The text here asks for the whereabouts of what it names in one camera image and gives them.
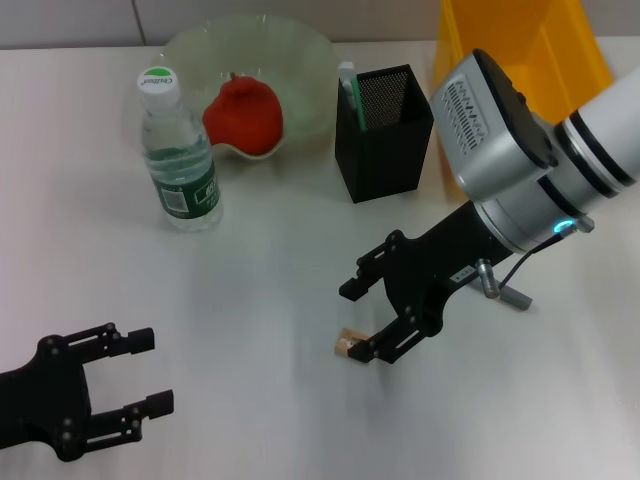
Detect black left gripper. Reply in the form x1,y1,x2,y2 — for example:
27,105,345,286
0,322,175,462

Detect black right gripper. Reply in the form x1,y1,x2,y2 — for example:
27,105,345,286
338,199,516,365

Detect grey pen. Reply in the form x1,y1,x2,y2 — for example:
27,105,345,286
499,284,532,312

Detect clear green-label water bottle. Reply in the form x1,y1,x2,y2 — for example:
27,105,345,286
135,64,225,232

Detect green utility knife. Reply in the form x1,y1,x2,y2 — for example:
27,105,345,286
338,60,369,134

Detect red-orange fruit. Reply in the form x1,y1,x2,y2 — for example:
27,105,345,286
201,71,286,157

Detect black mesh pen holder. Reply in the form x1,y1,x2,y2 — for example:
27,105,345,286
334,63,435,205

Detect translucent green fruit plate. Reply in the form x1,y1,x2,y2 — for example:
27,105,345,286
159,14,346,162

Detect yellow plastic bin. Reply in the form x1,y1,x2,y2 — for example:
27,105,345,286
432,0,615,204

